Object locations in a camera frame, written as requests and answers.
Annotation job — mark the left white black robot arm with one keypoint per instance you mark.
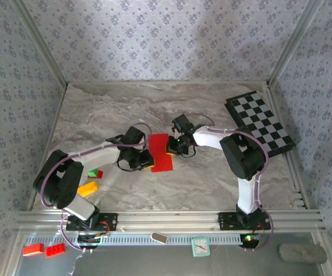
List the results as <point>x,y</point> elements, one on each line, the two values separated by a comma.
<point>97,158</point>

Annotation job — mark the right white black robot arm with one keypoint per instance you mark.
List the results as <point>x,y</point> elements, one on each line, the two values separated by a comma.
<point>247,192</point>

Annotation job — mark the teal square clock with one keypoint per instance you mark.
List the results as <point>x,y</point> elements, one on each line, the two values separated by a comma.
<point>200,247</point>

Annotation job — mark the small red toy block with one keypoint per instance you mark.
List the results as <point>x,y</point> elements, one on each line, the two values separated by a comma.
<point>100,174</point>

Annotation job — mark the green toy block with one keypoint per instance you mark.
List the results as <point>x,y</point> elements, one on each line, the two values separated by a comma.
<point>92,173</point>

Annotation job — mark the yellow toy brick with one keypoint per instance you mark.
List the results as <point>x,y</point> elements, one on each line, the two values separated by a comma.
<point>87,189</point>

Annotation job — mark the small grey white block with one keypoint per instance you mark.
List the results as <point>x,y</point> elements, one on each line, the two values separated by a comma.
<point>158,238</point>

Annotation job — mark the black and grey chessboard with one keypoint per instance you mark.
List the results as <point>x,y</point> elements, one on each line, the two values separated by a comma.
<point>258,115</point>

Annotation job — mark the grey metal shelf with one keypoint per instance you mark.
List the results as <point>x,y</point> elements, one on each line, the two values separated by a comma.
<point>154,261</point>

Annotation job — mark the studded red toy brick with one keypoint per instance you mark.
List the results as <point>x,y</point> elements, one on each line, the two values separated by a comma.
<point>55,250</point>

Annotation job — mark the smooth red toy brick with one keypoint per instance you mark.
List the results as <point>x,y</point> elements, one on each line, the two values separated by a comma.
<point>33,250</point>

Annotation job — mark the grey stone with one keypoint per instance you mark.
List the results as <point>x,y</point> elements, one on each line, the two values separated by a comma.
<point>302,253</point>

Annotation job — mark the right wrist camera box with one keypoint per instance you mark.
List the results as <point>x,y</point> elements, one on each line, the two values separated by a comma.
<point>183,122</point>

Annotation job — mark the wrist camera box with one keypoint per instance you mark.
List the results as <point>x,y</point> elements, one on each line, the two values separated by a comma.
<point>183,122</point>
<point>134,135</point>

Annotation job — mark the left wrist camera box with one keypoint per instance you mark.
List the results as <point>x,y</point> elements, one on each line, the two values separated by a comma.
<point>134,135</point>

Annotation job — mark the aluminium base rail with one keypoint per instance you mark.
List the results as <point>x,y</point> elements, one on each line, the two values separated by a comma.
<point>169,220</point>

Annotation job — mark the aluminium side rail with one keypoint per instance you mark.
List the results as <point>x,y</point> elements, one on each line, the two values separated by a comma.
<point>297,197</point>
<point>56,120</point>

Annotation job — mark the aluminium frame post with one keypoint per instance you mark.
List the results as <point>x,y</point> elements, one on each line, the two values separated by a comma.
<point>292,43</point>
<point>41,43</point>

